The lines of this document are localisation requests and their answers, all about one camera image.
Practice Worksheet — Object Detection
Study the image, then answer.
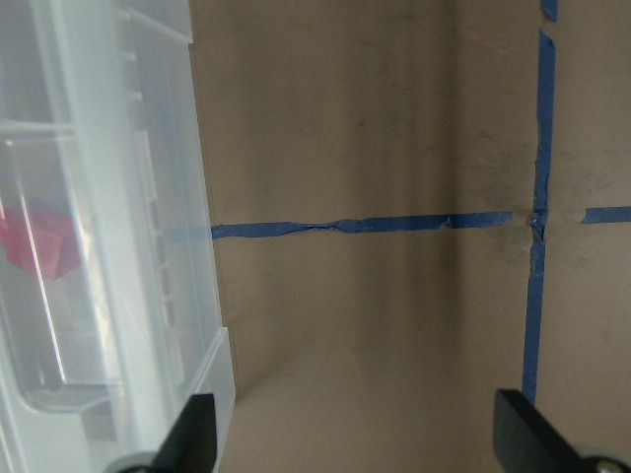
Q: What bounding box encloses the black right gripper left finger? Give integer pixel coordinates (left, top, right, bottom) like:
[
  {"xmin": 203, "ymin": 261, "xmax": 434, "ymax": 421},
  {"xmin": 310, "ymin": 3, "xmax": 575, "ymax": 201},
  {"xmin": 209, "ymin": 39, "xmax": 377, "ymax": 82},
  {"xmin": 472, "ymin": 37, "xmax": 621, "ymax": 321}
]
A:
[{"xmin": 147, "ymin": 394, "xmax": 217, "ymax": 473}]

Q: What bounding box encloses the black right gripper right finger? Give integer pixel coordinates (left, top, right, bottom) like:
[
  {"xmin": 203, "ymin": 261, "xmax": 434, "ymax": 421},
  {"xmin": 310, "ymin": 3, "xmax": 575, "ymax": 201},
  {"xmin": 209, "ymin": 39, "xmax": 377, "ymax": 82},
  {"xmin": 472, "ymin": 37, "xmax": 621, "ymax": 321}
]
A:
[{"xmin": 493, "ymin": 389, "xmax": 611, "ymax": 473}]

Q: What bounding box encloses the clear plastic storage box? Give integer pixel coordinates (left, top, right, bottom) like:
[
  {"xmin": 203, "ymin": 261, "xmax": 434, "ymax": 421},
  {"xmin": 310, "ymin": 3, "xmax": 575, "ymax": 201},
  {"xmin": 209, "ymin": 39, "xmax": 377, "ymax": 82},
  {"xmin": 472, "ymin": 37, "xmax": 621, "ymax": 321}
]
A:
[{"xmin": 0, "ymin": 0, "xmax": 238, "ymax": 473}]

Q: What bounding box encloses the red block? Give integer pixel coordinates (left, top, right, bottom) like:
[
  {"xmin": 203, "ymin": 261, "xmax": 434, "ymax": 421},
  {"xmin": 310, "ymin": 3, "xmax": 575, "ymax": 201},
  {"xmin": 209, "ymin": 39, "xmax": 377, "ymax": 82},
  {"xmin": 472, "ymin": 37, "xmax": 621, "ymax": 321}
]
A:
[{"xmin": 1, "ymin": 207, "xmax": 82, "ymax": 280}]

